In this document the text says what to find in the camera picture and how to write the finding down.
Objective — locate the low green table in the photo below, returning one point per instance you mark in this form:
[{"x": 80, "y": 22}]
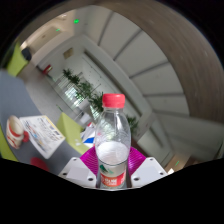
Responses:
[{"x": 70, "y": 131}]

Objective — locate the red fire extinguisher cabinet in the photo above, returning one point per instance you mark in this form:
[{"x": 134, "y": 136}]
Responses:
[{"x": 47, "y": 69}]

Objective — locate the black bag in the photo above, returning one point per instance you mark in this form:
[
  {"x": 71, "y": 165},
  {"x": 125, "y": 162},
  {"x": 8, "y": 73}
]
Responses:
[{"x": 26, "y": 53}]

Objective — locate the brown wall plaque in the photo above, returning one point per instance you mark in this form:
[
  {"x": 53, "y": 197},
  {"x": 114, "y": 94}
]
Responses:
[{"x": 68, "y": 53}]

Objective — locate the row of green potted plants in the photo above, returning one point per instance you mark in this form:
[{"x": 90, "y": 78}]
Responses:
[{"x": 85, "y": 90}]

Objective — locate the flat round red coaster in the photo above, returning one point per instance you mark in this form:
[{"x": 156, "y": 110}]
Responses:
[{"x": 39, "y": 164}]

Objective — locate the green exit sign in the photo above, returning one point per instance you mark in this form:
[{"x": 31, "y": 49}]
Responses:
[{"x": 76, "y": 21}]

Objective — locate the red and white mug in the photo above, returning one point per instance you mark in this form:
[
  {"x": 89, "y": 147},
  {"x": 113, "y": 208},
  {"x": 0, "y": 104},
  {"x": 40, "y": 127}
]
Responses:
[{"x": 14, "y": 131}]

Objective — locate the green seat cushion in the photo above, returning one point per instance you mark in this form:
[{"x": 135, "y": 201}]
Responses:
[{"x": 5, "y": 148}]

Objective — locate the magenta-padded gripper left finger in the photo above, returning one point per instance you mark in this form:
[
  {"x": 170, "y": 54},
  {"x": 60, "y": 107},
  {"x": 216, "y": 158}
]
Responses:
[{"x": 78, "y": 171}]

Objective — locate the clear red-capped water bottle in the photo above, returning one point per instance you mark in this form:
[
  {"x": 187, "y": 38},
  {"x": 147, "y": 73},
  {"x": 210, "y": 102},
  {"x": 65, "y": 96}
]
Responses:
[{"x": 112, "y": 146}]

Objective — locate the colourful printed magazine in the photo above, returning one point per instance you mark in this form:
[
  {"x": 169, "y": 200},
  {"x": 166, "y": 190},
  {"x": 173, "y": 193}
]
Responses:
[{"x": 43, "y": 133}]

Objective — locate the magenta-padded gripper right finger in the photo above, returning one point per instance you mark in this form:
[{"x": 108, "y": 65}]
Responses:
[{"x": 148, "y": 170}]

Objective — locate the large green ottoman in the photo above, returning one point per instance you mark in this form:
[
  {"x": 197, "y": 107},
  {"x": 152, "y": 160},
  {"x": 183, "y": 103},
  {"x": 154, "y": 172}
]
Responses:
[{"x": 16, "y": 63}]

